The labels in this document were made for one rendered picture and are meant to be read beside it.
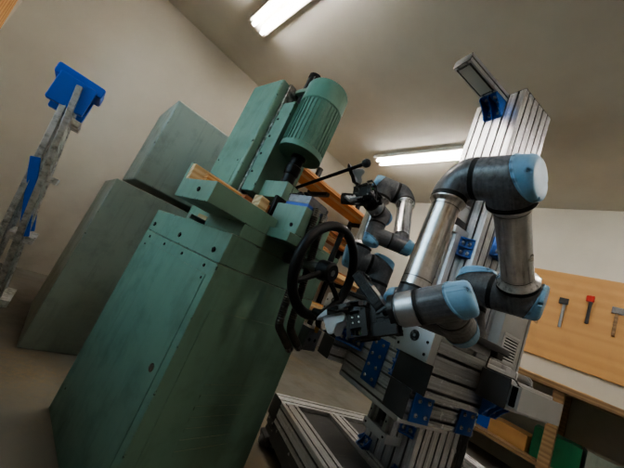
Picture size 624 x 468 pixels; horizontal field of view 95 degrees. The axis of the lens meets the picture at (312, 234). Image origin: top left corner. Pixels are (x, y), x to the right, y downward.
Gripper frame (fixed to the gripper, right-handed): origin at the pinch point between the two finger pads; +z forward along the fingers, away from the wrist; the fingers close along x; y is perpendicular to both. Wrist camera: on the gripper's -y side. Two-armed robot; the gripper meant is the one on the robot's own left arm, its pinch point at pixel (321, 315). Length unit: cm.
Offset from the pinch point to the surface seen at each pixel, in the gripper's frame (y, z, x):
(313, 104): -77, -3, -5
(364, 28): -224, -13, 53
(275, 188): -49, 18, -1
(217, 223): -29.0, 26.0, -17.3
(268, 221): -27.8, 11.3, -10.0
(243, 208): -27.2, 11.6, -19.8
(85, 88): -89, 71, -56
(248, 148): -70, 27, -8
